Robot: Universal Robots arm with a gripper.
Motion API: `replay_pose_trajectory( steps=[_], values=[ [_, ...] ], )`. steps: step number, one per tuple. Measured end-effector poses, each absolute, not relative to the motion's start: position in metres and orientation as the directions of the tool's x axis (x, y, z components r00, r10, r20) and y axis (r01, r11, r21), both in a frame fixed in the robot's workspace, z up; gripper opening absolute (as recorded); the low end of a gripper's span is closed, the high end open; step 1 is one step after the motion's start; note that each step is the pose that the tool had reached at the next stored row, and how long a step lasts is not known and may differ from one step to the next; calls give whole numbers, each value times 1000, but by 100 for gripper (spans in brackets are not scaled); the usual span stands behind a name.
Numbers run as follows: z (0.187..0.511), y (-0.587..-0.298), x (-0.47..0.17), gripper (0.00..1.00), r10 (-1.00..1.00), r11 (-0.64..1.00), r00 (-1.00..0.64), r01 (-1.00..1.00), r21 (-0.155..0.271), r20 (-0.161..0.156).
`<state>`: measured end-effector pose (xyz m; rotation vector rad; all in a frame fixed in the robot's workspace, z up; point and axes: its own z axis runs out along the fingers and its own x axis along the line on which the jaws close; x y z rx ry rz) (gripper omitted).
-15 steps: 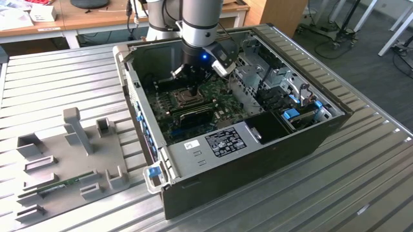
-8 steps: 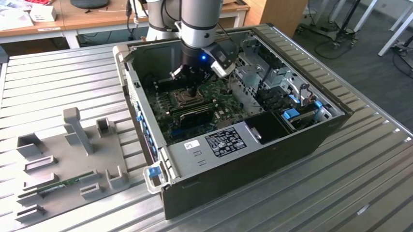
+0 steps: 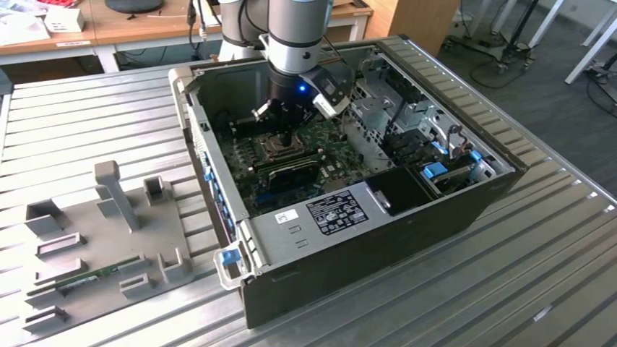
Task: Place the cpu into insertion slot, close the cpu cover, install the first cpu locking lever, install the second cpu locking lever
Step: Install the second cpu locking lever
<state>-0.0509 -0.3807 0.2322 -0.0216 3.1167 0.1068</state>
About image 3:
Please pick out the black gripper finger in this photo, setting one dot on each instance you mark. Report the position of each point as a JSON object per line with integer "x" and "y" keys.
{"x": 289, "y": 139}

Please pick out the CPU with silver top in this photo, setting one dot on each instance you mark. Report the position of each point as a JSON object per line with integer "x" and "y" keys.
{"x": 275, "y": 146}

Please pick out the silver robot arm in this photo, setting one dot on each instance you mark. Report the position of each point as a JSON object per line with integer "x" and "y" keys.
{"x": 297, "y": 36}

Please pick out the CPU socket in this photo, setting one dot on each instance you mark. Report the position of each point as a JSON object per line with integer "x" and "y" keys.
{"x": 286, "y": 157}

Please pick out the blue expansion slot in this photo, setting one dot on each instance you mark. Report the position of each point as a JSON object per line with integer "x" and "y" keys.
{"x": 266, "y": 198}

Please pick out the green motherboard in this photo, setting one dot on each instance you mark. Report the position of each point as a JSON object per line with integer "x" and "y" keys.
{"x": 339, "y": 159}

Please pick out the silver metal drive cage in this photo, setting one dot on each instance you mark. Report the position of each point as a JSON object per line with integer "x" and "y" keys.
{"x": 370, "y": 110}

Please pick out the blue card retainer clip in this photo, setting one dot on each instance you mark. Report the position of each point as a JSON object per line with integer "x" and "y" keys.
{"x": 207, "y": 177}

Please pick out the silver power supply unit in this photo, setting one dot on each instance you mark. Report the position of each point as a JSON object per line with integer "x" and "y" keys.
{"x": 286, "y": 238}

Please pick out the blue disk carrier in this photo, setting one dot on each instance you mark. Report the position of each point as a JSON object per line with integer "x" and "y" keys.
{"x": 435, "y": 170}

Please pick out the wooden cabinet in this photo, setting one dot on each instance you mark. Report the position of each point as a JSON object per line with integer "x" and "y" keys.
{"x": 419, "y": 21}

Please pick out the wooden desk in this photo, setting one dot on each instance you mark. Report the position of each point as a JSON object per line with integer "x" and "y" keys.
{"x": 145, "y": 25}

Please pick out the blue case latch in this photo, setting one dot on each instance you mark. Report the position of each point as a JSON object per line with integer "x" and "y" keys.
{"x": 229, "y": 258}

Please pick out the hard disk drive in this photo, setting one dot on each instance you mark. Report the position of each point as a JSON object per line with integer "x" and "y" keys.
{"x": 456, "y": 179}

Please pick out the dark open PC case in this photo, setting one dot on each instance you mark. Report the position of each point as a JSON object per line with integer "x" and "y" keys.
{"x": 363, "y": 260}

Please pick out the blue plastic clip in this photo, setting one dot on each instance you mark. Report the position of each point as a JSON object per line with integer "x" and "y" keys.
{"x": 476, "y": 156}

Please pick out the black round object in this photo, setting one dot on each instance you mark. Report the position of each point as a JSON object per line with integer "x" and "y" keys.
{"x": 133, "y": 5}

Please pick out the dark wheeled base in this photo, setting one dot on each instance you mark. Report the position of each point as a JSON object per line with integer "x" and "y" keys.
{"x": 475, "y": 43}

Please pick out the grey parts rack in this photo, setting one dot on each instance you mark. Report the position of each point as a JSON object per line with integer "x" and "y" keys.
{"x": 111, "y": 246}

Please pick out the white cardboard box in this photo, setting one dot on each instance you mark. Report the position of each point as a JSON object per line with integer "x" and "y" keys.
{"x": 65, "y": 20}

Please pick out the black wheeled stand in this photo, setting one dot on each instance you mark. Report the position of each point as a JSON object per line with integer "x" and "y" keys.
{"x": 520, "y": 46}

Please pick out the red patterned object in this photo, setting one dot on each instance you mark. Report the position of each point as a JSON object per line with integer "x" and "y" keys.
{"x": 58, "y": 3}

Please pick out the white table leg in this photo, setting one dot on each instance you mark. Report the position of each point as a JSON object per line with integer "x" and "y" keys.
{"x": 547, "y": 23}

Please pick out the green RAM stick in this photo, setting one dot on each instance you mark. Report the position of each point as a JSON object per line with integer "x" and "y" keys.
{"x": 82, "y": 278}

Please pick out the white table sticker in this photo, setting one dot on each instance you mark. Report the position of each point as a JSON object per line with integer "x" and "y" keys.
{"x": 543, "y": 313}

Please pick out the white table frame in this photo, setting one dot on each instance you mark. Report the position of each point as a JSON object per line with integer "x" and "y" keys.
{"x": 587, "y": 59}

